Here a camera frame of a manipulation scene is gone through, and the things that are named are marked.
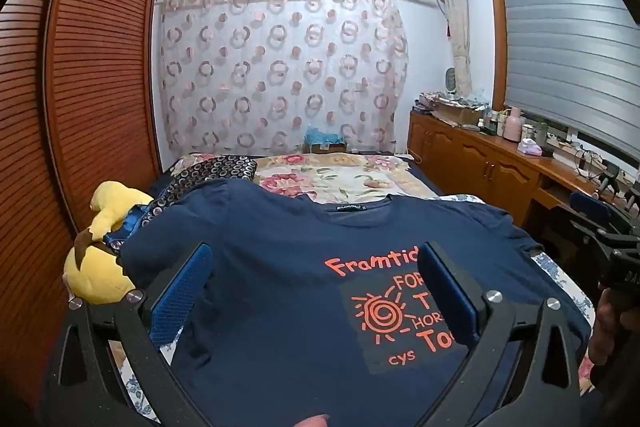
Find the blue floral bed sheet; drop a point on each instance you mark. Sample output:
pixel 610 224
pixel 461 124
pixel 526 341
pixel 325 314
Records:
pixel 565 282

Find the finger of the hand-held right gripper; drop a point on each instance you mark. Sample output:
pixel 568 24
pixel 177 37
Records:
pixel 587 234
pixel 590 206

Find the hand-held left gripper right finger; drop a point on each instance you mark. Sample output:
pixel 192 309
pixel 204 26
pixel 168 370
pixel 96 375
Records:
pixel 450 302

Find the wooden cabinet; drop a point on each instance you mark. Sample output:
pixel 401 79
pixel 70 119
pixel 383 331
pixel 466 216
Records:
pixel 475 157

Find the wooden louvred wardrobe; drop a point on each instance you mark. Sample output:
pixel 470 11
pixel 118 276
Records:
pixel 100 82

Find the pink tissue pack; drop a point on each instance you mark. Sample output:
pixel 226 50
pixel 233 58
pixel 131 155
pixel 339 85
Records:
pixel 529 148

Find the beige tied curtain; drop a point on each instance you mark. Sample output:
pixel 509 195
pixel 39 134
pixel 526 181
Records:
pixel 460 32

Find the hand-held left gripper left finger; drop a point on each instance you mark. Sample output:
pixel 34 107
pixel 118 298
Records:
pixel 182 294

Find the cardboard box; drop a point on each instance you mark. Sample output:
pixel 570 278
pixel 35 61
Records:
pixel 460 113

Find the pink thermos jug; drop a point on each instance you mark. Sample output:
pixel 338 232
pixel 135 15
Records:
pixel 513 127

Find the navy printed t-shirt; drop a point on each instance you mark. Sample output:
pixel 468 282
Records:
pixel 280 307

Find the yellow plush toy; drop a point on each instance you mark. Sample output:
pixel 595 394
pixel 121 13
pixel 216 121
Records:
pixel 95 277

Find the green bottle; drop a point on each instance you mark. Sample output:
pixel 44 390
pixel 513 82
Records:
pixel 541 134

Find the small white fan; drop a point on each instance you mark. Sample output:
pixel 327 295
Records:
pixel 451 82

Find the floral blanket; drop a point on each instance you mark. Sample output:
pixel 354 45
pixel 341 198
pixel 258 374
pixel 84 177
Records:
pixel 340 179

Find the box with blue bag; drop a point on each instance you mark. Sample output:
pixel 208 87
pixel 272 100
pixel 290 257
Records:
pixel 325 139

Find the person's left hand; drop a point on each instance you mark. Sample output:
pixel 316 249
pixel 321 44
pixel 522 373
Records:
pixel 311 422

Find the sheer circle-print curtain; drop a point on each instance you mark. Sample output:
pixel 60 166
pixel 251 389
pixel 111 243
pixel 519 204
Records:
pixel 280 82

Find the person's right hand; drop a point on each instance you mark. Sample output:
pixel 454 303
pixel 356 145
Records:
pixel 602 332

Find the grey window blind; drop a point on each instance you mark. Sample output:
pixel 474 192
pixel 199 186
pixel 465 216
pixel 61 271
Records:
pixel 575 57

